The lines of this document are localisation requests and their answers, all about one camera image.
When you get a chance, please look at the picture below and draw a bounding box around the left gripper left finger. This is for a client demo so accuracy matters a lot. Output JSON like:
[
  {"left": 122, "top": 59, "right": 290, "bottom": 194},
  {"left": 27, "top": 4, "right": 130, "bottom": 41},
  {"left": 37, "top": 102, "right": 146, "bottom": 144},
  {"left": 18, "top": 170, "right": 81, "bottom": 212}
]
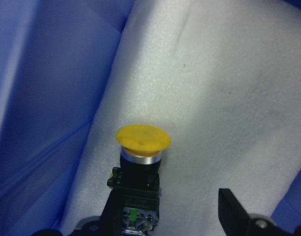
[{"left": 100, "top": 190, "right": 123, "bottom": 231}]

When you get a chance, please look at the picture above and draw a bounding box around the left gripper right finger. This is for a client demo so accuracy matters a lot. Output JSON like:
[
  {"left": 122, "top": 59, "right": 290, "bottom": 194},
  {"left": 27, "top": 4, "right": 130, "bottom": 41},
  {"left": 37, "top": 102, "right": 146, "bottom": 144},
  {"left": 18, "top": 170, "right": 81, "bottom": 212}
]
[{"left": 218, "top": 188, "right": 251, "bottom": 236}]

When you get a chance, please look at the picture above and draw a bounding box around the yellow mushroom push button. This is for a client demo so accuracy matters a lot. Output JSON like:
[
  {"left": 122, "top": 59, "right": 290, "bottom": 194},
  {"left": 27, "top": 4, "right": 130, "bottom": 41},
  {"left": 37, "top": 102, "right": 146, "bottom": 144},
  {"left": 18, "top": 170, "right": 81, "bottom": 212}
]
[{"left": 107, "top": 124, "right": 171, "bottom": 236}]

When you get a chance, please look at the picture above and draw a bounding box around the white foam pad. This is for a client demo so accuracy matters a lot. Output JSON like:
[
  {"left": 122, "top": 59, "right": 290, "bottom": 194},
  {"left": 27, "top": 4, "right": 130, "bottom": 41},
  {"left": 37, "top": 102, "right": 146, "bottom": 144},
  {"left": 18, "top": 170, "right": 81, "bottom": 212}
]
[{"left": 61, "top": 0, "right": 301, "bottom": 236}]

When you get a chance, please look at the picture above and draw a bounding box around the blue source bin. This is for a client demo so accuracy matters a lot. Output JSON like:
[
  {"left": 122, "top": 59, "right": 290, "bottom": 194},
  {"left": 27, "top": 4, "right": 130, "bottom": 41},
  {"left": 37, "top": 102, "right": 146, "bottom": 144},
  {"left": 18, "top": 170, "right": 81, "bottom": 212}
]
[{"left": 0, "top": 0, "right": 301, "bottom": 236}]

